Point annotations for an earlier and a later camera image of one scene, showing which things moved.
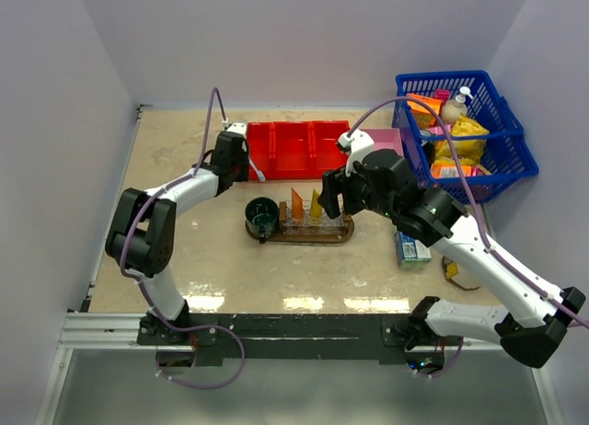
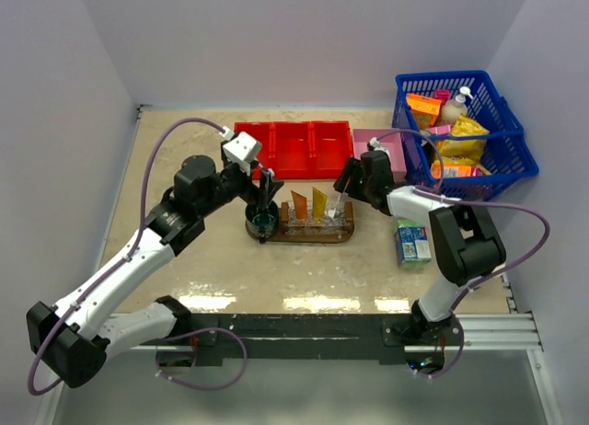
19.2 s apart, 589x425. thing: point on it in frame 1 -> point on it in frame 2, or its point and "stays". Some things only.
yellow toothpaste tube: (316, 209) stays
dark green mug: (261, 214) stays
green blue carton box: (411, 253) stays
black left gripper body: (241, 166) -> (237, 183)
